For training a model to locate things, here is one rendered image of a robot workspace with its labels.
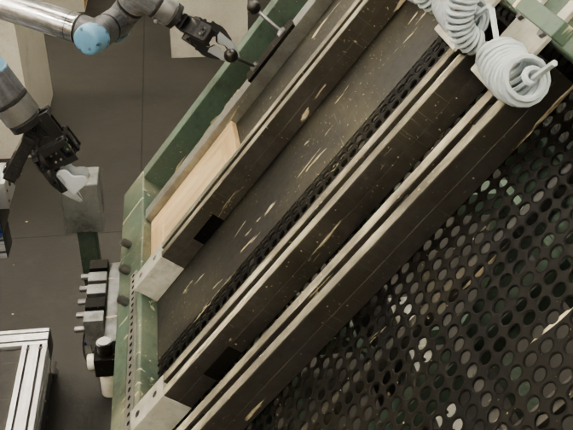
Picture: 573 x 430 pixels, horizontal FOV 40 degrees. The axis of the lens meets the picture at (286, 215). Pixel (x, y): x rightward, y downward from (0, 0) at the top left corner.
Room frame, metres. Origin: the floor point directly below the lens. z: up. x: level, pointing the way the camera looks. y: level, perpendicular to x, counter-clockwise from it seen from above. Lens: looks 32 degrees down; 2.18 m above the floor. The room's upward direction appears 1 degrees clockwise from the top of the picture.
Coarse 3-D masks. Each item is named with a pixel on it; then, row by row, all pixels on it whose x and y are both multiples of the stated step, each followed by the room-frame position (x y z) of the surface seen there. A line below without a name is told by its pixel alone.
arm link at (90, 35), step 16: (0, 0) 1.93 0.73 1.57; (16, 0) 1.93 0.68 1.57; (32, 0) 1.94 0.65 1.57; (0, 16) 1.93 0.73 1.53; (16, 16) 1.91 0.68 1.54; (32, 16) 1.90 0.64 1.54; (48, 16) 1.89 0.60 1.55; (64, 16) 1.89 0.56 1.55; (80, 16) 1.90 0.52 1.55; (96, 16) 1.93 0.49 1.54; (112, 16) 1.94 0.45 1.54; (48, 32) 1.90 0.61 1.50; (64, 32) 1.88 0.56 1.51; (80, 32) 1.84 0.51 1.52; (96, 32) 1.84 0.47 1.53; (112, 32) 1.89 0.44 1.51; (80, 48) 1.84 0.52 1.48; (96, 48) 1.83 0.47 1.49
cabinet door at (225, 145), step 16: (224, 144) 1.93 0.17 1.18; (208, 160) 1.94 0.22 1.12; (224, 160) 1.85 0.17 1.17; (192, 176) 1.96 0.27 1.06; (208, 176) 1.87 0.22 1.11; (176, 192) 1.98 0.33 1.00; (192, 192) 1.89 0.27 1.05; (176, 208) 1.90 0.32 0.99; (160, 224) 1.90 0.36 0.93; (176, 224) 1.82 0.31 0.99; (160, 240) 1.82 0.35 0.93
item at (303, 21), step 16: (320, 0) 2.05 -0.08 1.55; (304, 16) 2.04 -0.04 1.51; (320, 16) 2.05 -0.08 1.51; (304, 32) 2.04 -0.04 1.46; (288, 48) 2.04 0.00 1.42; (272, 64) 2.03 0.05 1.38; (256, 80) 2.02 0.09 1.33; (240, 96) 2.02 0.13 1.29; (256, 96) 2.02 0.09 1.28; (224, 112) 2.04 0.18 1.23; (240, 112) 2.02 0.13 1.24; (224, 128) 2.01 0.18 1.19; (208, 144) 2.00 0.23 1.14; (192, 160) 2.00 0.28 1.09; (176, 176) 2.01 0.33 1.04; (160, 192) 2.02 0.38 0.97; (160, 208) 1.98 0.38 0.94
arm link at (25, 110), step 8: (24, 96) 1.39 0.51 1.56; (16, 104) 1.37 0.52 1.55; (24, 104) 1.38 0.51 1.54; (32, 104) 1.40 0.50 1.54; (0, 112) 1.41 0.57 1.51; (8, 112) 1.36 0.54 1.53; (16, 112) 1.37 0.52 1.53; (24, 112) 1.37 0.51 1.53; (32, 112) 1.38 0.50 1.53; (8, 120) 1.37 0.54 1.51; (16, 120) 1.36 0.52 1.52; (24, 120) 1.37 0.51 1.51; (16, 128) 1.37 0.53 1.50
